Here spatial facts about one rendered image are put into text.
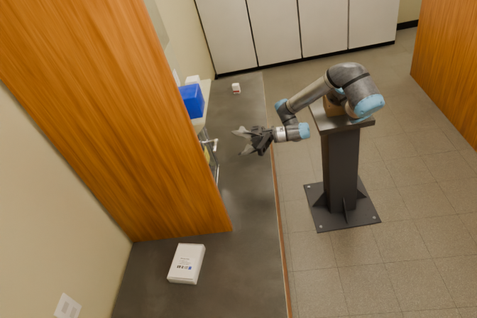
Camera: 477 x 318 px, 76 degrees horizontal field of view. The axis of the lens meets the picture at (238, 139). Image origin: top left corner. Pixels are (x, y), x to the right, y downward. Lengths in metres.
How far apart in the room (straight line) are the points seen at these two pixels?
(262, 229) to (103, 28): 1.01
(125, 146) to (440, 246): 2.14
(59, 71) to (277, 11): 3.45
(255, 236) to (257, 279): 0.19
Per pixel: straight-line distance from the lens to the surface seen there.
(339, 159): 2.14
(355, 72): 1.30
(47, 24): 0.98
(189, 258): 1.41
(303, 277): 2.35
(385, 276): 2.39
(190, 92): 1.13
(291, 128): 1.42
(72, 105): 1.09
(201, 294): 1.37
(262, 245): 1.40
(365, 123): 1.92
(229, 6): 4.17
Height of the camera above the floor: 2.14
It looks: 39 degrees down
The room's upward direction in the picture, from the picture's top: 16 degrees counter-clockwise
